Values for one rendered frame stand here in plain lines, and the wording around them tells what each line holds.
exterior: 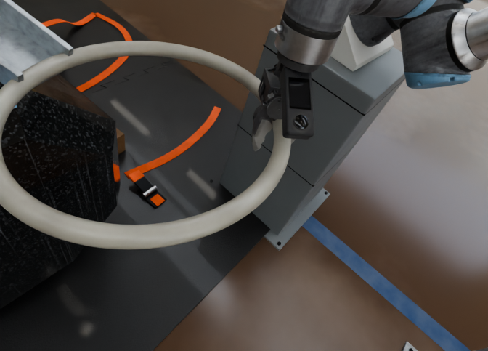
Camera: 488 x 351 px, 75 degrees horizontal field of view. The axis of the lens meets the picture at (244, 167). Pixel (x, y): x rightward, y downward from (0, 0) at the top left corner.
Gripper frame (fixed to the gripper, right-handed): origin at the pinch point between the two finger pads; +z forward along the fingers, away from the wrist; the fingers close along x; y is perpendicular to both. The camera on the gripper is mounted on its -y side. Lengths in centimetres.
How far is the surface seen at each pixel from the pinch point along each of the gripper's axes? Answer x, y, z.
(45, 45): 43.6, 18.2, -6.4
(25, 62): 46.1, 13.7, -5.1
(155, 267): 23, 12, 83
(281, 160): 2.5, -10.9, -8.6
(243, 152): -12, 50, 53
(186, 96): 10, 122, 79
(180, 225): 18.1, -22.3, -8.1
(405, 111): -166, 139, 87
